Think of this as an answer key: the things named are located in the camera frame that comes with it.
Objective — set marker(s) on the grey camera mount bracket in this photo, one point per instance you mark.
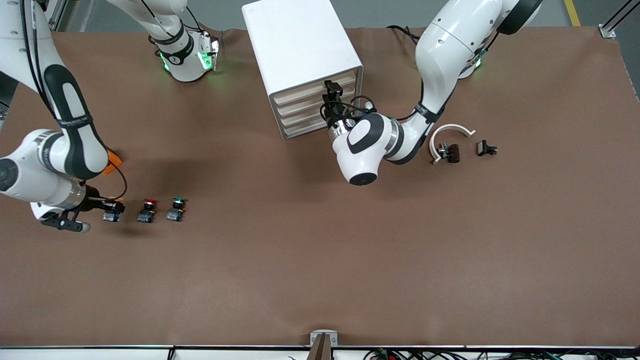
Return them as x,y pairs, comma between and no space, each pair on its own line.
316,339

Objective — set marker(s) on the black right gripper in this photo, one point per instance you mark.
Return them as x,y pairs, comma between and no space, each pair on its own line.
93,203

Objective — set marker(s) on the green push button switch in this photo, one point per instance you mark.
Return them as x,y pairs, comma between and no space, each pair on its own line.
175,214

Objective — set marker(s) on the aluminium frame profile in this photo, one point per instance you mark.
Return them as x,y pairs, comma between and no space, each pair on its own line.
607,31
62,12

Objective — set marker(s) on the white table edge rail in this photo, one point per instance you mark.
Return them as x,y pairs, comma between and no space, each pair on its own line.
100,352

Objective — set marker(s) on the red push button switch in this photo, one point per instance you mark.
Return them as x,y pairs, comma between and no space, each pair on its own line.
146,215

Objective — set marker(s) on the yellow push button switch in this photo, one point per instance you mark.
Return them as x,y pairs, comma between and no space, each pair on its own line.
111,216

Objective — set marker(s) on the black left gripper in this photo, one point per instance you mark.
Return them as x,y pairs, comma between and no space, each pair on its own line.
331,114

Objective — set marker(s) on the white half-round pipe clamp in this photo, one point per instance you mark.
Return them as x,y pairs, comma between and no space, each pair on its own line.
452,127

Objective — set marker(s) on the white drawer cabinet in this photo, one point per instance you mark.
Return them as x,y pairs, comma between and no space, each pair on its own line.
295,40

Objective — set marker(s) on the black square push button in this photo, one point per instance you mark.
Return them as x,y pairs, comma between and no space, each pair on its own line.
484,148

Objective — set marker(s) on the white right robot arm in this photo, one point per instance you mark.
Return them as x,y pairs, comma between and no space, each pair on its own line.
65,100

